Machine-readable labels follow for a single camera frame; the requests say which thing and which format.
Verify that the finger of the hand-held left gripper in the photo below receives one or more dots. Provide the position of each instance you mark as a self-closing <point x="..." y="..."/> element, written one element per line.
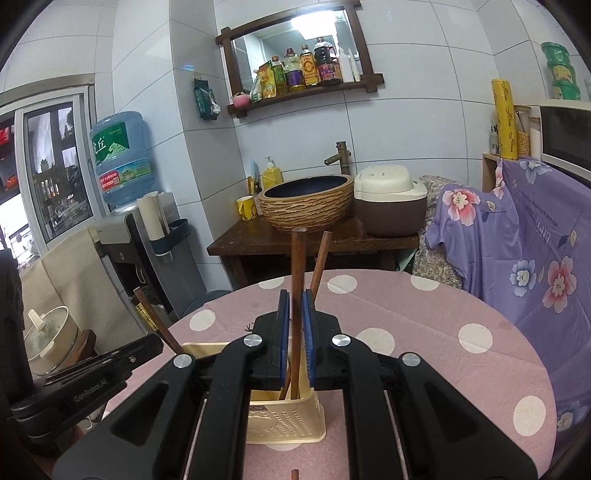
<point x="115" y="353"/>
<point x="115" y="371"/>

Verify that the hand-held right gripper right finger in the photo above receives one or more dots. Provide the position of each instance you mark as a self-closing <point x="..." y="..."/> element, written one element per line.
<point x="308" y="332"/>

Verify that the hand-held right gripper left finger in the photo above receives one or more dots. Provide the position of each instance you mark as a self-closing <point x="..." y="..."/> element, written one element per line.
<point x="284" y="323"/>

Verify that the cream plastic utensil holder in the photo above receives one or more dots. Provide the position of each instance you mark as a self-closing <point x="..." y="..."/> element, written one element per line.
<point x="286" y="424"/>

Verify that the dark wooden stool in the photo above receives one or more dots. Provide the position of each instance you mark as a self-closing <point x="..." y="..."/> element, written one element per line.
<point x="87" y="346"/>

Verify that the cream pot with glass lid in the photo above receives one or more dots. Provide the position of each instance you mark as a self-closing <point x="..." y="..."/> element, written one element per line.
<point x="48" y="341"/>

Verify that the dark wooden washstand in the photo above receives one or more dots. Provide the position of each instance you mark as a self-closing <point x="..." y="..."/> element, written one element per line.
<point x="240" y="242"/>

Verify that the grey water dispenser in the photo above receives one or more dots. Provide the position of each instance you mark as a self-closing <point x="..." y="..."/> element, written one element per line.
<point x="184" y="277"/>

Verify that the pink polka dot tablecloth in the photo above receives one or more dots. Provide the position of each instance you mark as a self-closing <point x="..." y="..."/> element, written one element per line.
<point x="415" y="323"/>

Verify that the woven pattern wash basin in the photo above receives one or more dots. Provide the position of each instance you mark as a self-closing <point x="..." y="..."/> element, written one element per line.
<point x="304" y="207"/>

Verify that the yellow mug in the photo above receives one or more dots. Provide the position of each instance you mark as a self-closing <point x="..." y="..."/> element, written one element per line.
<point x="246" y="208"/>

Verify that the dark blue holder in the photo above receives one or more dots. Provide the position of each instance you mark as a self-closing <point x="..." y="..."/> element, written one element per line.
<point x="173" y="240"/>

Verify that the cream cup tube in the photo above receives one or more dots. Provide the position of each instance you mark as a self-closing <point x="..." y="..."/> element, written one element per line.
<point x="152" y="217"/>

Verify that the yellow soap pump bottle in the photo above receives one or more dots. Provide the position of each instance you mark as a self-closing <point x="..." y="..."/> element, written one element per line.
<point x="272" y="177"/>

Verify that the white brown rice cooker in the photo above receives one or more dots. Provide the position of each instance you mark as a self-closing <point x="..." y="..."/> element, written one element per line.
<point x="388" y="203"/>

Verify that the bronze bamboo faucet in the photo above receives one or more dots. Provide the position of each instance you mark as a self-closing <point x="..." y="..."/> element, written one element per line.
<point x="342" y="157"/>

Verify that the blue water jug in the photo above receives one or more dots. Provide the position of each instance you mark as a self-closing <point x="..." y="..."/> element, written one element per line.
<point x="122" y="161"/>

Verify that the white sliding window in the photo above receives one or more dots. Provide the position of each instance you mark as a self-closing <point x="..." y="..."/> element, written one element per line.
<point x="18" y="161"/>

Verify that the small pink bowl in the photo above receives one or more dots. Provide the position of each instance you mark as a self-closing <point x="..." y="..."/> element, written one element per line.
<point x="240" y="100"/>

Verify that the green hanging packet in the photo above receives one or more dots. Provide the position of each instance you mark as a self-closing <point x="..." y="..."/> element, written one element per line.
<point x="204" y="99"/>

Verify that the yellow green pouch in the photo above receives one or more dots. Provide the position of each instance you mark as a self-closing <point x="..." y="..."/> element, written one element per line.
<point x="263" y="83"/>

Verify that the light wooden cabinet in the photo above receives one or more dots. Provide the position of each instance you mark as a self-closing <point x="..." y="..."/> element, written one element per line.
<point x="489" y="173"/>

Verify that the purple floral cloth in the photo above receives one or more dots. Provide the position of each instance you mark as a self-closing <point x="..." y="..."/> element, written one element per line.
<point x="531" y="230"/>

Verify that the green seasoning bottle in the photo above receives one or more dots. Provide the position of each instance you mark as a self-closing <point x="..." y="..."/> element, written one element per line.
<point x="278" y="78"/>

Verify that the oil bottle with purple label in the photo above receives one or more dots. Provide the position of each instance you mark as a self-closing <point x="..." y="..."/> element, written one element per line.
<point x="294" y="74"/>

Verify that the amber bottle with red label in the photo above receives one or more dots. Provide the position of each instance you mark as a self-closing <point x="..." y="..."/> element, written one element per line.
<point x="309" y="69"/>

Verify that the dark soy sauce bottle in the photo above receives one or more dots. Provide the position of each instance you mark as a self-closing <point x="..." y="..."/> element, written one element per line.
<point x="328" y="64"/>

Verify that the white plastic bottle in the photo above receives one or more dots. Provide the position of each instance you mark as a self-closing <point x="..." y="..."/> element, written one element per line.
<point x="345" y="67"/>

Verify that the white slim tube bottle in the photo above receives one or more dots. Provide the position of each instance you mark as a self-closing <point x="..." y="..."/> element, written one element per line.
<point x="356" y="67"/>

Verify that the wooden framed mirror shelf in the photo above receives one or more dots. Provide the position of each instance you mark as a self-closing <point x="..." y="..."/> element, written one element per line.
<point x="277" y="41"/>

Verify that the yellow patterned roll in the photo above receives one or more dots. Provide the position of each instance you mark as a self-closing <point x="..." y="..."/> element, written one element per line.
<point x="503" y="120"/>

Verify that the white microwave oven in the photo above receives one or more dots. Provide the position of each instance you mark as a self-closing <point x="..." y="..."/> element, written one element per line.
<point x="568" y="134"/>

